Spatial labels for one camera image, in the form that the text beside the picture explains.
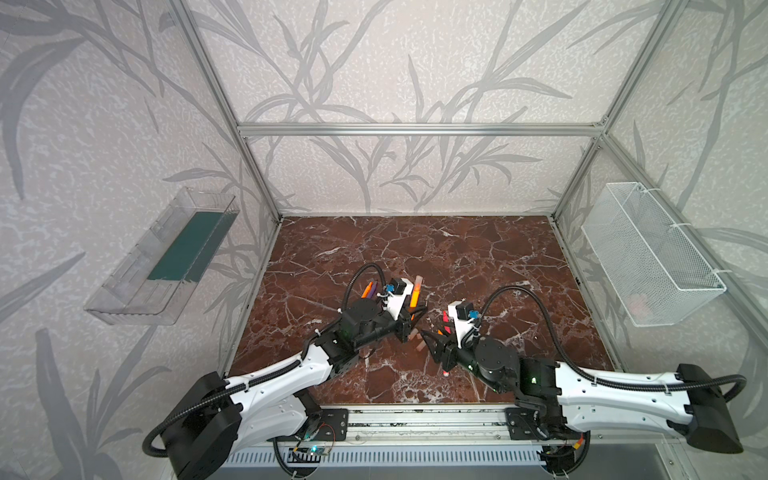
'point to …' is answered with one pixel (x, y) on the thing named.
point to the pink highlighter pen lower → (446, 374)
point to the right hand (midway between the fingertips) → (428, 321)
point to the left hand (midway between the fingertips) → (428, 302)
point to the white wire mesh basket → (658, 276)
